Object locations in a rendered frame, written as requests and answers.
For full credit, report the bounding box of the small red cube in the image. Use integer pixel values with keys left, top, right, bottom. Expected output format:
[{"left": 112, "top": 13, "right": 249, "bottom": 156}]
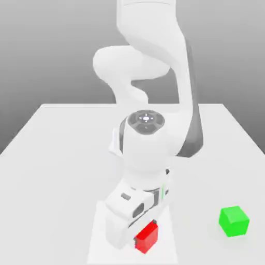
[{"left": 134, "top": 220, "right": 159, "bottom": 255}]

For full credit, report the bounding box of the small green cube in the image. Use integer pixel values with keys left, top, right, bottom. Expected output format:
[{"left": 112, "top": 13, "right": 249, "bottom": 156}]
[{"left": 218, "top": 205, "right": 251, "bottom": 238}]

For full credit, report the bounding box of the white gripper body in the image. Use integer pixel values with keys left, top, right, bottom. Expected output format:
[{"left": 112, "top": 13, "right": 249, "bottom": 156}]
[{"left": 105, "top": 209, "right": 159, "bottom": 250}]

